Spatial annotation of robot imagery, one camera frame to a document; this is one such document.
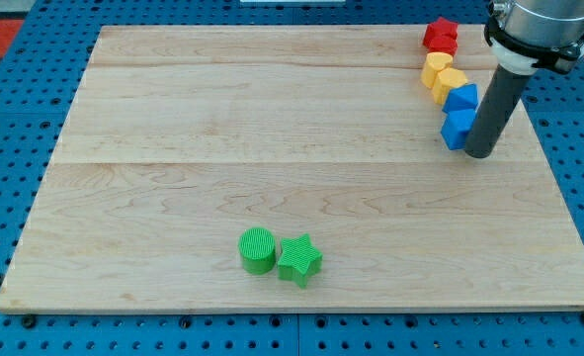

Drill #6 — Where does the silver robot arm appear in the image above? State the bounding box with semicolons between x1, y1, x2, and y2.
484;0;584;76

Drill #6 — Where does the green star block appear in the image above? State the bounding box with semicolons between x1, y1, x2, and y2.
277;233;323;289

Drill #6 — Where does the blue cube block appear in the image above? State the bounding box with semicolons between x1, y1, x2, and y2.
441;109;476;150

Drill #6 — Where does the red star block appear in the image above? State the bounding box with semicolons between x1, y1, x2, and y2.
422;17;459;47

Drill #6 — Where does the green cylinder block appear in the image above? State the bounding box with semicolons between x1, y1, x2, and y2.
238;226;276;275

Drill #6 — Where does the wooden board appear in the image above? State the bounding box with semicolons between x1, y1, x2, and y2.
0;26;584;314

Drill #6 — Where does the yellow heart block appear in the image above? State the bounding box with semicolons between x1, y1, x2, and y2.
420;51;454;89

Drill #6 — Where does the yellow pentagon block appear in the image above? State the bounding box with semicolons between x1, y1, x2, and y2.
431;68;468;105

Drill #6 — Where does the blue triangular block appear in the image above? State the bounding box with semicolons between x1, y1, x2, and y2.
442;83;478;113

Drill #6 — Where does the red round block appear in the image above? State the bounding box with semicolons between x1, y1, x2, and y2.
427;36;459;56

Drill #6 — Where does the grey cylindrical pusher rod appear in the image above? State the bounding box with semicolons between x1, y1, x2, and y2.
464;65;531;158

